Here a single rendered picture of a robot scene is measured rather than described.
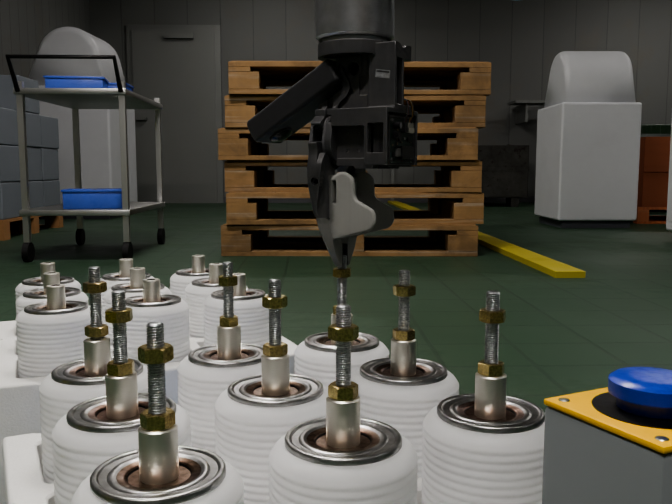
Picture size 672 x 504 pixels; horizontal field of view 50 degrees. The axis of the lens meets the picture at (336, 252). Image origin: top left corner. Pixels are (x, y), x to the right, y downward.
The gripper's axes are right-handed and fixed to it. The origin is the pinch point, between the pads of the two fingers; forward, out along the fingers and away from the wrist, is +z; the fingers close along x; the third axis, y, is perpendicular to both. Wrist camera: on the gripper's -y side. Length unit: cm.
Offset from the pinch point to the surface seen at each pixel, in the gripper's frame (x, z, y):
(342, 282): -0.4, 3.0, 0.9
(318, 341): -1.4, 9.0, -1.3
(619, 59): 495, -85, -45
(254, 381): -15.9, 8.9, 1.3
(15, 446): -22.5, 16.3, -20.2
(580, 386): 81, 34, 10
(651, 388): -28.5, 1.4, 31.9
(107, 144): 375, -28, -429
